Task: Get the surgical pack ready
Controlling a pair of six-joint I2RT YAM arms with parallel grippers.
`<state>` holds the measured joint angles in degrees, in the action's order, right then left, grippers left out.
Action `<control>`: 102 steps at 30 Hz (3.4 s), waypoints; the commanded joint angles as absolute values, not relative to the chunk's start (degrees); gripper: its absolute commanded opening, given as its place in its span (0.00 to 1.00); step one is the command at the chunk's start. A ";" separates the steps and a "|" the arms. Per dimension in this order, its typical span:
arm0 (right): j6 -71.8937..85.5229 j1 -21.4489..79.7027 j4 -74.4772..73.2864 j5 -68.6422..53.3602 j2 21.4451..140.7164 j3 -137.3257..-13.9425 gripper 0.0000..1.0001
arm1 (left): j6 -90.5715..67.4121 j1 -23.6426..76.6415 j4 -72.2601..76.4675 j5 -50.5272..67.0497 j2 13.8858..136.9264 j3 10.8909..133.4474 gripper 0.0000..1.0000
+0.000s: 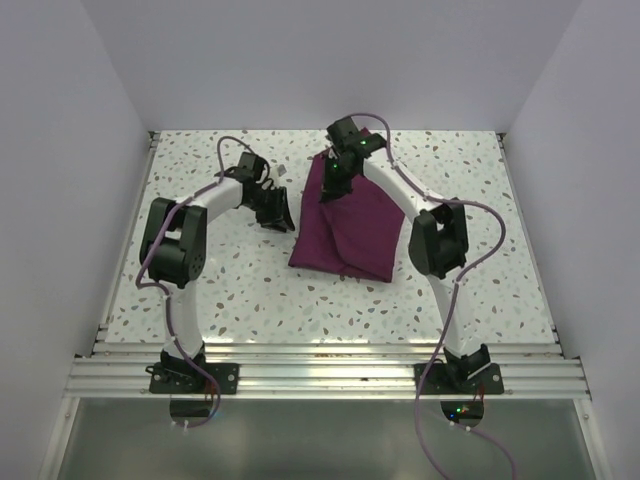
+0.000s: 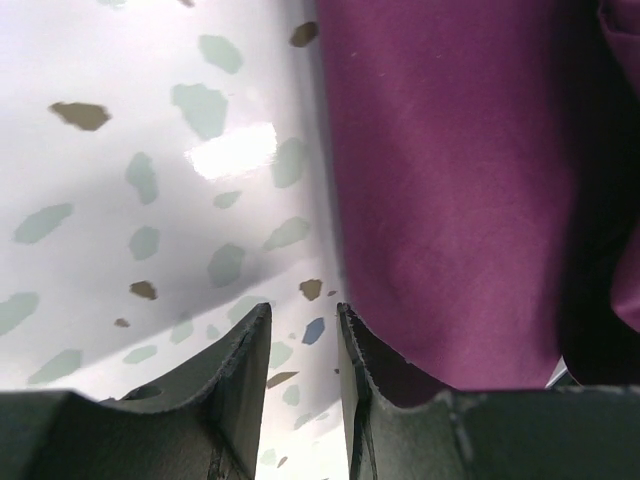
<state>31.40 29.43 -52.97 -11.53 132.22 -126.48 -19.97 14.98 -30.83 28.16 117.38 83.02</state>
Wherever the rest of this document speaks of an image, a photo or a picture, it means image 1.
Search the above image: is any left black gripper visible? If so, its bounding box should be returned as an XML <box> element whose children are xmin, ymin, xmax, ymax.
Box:
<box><xmin>243</xmin><ymin>185</ymin><xmax>294</xmax><ymax>232</ymax></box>

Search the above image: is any purple cloth mat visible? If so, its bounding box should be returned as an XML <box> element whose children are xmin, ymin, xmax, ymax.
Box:
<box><xmin>288</xmin><ymin>152</ymin><xmax>405</xmax><ymax>283</ymax></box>

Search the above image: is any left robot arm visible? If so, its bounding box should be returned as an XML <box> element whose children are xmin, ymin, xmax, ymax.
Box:
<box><xmin>135</xmin><ymin>152</ymin><xmax>295</xmax><ymax>394</ymax></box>

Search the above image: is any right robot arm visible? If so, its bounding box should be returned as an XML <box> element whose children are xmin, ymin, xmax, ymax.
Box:
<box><xmin>321</xmin><ymin>117</ymin><xmax>491</xmax><ymax>394</ymax></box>

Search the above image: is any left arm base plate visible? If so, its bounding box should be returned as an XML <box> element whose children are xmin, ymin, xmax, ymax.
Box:
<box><xmin>145</xmin><ymin>361</ymin><xmax>239</xmax><ymax>395</ymax></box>

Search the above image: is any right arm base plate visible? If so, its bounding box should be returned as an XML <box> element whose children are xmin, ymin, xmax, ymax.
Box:
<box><xmin>420</xmin><ymin>359</ymin><xmax>505</xmax><ymax>395</ymax></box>

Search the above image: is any aluminium rail frame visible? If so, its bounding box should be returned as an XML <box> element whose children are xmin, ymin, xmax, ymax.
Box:
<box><xmin>65</xmin><ymin>130</ymin><xmax>590</xmax><ymax>399</ymax></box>

